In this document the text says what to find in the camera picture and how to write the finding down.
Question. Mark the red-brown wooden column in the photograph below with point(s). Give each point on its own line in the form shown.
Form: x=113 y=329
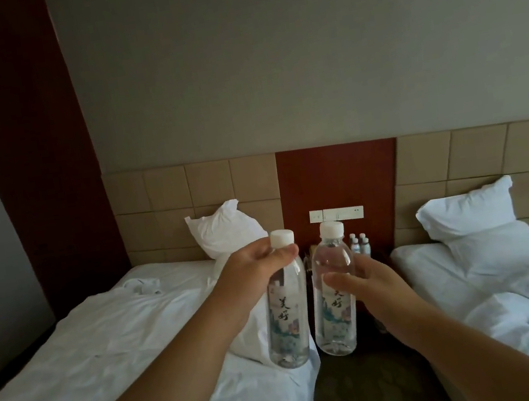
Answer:
x=30 y=145

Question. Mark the person's left thumb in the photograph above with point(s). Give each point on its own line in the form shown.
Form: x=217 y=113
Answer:
x=281 y=256

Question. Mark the crumpled white cloth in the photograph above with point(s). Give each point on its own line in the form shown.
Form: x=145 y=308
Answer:
x=145 y=285

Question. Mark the small white wall switch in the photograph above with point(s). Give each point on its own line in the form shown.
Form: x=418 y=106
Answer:
x=316 y=217

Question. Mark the person's right hand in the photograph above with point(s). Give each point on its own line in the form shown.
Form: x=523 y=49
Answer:
x=376 y=292

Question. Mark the bed with flat white sheet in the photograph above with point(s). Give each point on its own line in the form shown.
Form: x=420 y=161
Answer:
x=94 y=360

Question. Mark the tan tiled headboard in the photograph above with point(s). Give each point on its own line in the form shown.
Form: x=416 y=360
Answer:
x=477 y=154
x=170 y=207

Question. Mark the clear water bottle white cap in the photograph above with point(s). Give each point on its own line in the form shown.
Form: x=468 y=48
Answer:
x=335 y=316
x=287 y=314

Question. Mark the red-brown wooden wall panel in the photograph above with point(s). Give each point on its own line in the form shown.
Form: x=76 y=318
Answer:
x=338 y=176

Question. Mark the person's left hand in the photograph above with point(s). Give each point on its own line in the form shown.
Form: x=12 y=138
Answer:
x=242 y=281

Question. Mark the person's right forearm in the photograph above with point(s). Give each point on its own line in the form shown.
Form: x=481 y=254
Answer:
x=468 y=350

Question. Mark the person's left forearm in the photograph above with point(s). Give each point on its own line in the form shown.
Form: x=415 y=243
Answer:
x=165 y=393

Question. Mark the wide white wall switch panel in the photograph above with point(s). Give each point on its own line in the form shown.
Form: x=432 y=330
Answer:
x=344 y=213

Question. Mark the bed with crumpled white bedding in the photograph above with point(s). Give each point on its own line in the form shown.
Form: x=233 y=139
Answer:
x=431 y=276

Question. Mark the person's right thumb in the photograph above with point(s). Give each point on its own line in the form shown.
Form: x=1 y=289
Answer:
x=340 y=282

